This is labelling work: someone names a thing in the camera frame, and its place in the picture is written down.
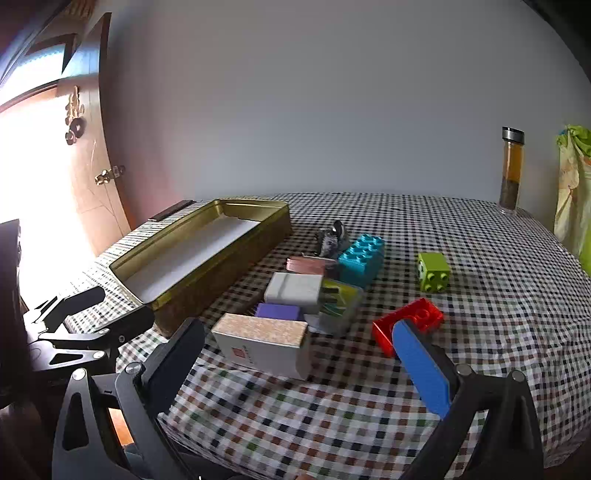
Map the checked tablecloth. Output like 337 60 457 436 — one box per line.
65 193 591 467

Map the green printed cloth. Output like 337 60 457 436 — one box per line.
553 124 591 268

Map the black flat bar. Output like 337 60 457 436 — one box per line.
148 200 193 221

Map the red toy brick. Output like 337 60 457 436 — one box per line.
372 298 445 358

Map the glass bottle with metal cap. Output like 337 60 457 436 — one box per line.
499 126 526 217

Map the white grey box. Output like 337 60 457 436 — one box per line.
264 272 324 308

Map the clear plastic box green label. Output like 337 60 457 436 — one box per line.
305 277 365 337

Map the brown wooden door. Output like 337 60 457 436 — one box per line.
0 0 134 259

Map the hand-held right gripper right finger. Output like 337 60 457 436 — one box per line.
392 318 546 480

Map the brass door latch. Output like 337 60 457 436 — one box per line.
95 165 126 186

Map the small purple box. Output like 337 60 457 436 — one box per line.
255 302 305 324

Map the green toy brick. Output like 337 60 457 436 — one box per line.
417 252 452 293

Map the hanging door ornament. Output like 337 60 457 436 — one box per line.
65 88 86 146

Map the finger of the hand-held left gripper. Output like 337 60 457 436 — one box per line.
23 285 106 333
39 305 155 366

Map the copper coloured box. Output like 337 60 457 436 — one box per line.
286 257 340 278

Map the teal toy brick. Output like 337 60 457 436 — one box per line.
338 234 385 291

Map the white box with kraft top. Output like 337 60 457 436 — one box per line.
211 313 311 381

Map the gold rectangular tin box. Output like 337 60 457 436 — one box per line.
108 198 293 337

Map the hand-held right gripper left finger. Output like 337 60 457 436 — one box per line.
52 318 206 480

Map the beaded black hair claw clip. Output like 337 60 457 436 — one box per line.
315 231 352 258

